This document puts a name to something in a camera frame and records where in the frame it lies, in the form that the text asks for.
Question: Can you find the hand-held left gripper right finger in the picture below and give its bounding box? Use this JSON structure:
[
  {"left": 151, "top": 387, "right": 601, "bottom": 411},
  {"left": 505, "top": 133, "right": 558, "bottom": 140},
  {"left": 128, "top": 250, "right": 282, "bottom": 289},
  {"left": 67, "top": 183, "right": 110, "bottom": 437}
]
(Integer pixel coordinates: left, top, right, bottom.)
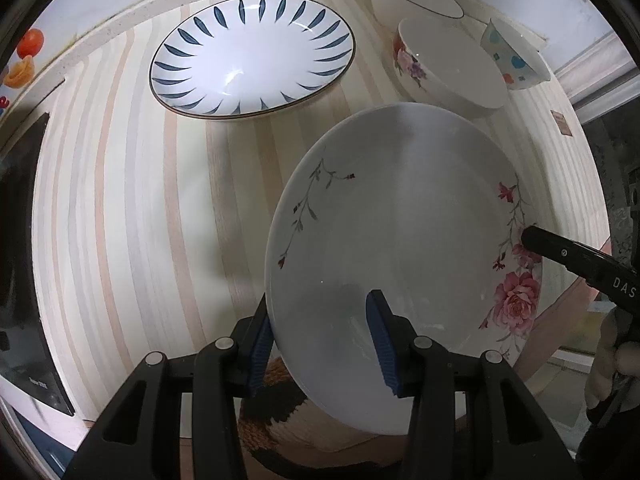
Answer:
[{"left": 365, "top": 289, "right": 583, "bottom": 480}]

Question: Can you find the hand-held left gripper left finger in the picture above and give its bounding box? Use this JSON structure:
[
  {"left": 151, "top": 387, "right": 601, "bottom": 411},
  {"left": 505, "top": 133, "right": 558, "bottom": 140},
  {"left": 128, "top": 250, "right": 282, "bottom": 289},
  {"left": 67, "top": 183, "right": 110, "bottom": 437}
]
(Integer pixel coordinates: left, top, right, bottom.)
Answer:
[{"left": 75, "top": 295, "right": 276, "bottom": 480}]

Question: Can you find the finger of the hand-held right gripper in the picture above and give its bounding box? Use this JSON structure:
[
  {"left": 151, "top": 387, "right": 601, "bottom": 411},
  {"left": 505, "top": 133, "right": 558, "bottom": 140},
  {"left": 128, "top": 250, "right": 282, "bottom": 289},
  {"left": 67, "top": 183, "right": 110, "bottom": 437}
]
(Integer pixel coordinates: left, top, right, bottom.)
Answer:
[{"left": 520, "top": 225, "right": 608, "bottom": 286}]

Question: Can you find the white rose-print plate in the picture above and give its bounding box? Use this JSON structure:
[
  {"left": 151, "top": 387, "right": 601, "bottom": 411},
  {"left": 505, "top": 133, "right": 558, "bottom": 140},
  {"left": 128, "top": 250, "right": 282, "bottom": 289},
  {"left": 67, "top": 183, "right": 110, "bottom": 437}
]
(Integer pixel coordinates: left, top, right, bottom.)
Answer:
[{"left": 264, "top": 102, "right": 546, "bottom": 437}]

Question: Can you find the white polka dot bowl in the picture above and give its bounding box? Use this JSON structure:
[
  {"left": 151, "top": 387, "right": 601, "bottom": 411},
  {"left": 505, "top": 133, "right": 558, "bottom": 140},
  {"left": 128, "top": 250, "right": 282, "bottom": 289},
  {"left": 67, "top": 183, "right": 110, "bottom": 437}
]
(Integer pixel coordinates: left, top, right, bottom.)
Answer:
[{"left": 480, "top": 17, "right": 552, "bottom": 91}]

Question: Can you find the white flower-print bowl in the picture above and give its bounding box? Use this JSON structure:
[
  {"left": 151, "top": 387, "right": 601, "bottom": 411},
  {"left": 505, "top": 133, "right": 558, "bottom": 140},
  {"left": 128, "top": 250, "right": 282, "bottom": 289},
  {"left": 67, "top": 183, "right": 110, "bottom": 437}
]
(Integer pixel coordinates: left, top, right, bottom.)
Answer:
[{"left": 391, "top": 16, "right": 507, "bottom": 120}]

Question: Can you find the white plate with blue leaves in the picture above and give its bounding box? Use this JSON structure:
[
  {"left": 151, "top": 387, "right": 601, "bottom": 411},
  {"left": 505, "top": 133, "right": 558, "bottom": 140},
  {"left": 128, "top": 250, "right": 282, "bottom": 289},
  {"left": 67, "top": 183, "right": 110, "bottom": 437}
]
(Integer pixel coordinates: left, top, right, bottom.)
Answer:
[{"left": 148, "top": 0, "right": 356, "bottom": 121}]

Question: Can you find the person's right hand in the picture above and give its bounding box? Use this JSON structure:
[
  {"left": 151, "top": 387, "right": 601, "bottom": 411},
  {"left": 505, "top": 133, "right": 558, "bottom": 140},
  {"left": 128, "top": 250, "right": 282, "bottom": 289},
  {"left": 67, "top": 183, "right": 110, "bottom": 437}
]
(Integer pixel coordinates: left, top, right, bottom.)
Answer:
[{"left": 584, "top": 310, "right": 640, "bottom": 411}]

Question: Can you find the brown and white knitted cloth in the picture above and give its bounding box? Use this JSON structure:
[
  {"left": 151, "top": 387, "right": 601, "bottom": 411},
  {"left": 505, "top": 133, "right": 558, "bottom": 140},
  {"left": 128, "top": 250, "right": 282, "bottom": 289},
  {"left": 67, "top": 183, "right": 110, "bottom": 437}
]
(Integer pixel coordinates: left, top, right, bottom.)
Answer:
[{"left": 237, "top": 357, "right": 401, "bottom": 466}]

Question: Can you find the small brown label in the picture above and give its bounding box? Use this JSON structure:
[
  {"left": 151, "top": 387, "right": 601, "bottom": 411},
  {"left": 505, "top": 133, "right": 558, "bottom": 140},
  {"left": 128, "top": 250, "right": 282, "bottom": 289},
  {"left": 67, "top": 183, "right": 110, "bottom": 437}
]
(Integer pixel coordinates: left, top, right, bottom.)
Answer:
[{"left": 550, "top": 109, "right": 573, "bottom": 137}]

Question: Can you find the striped tablecloth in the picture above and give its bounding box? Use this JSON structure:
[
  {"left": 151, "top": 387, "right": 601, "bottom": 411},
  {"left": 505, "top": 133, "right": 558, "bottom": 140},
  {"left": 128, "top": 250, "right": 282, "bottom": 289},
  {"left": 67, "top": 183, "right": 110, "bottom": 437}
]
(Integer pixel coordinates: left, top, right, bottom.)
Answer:
[{"left": 30, "top": 0, "right": 611, "bottom": 426}]

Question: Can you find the black induction cooker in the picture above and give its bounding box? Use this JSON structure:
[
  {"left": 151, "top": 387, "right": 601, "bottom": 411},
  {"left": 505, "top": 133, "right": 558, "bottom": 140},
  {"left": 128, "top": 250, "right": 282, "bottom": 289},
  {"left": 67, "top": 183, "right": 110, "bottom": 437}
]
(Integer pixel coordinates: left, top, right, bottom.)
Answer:
[{"left": 0, "top": 110, "right": 76, "bottom": 418}]

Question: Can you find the white door frame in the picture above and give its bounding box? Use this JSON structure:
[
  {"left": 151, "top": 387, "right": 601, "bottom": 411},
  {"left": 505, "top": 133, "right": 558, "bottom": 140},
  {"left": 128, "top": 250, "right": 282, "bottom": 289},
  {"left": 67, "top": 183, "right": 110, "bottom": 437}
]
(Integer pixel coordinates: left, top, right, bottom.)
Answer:
[{"left": 552, "top": 30, "right": 640, "bottom": 123}]

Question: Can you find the fruit wall sticker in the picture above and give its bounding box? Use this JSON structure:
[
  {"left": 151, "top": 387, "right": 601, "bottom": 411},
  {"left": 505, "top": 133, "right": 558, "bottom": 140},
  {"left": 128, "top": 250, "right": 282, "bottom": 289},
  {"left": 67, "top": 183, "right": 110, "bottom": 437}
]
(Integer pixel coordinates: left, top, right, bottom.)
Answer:
[{"left": 0, "top": 27, "right": 46, "bottom": 121}]

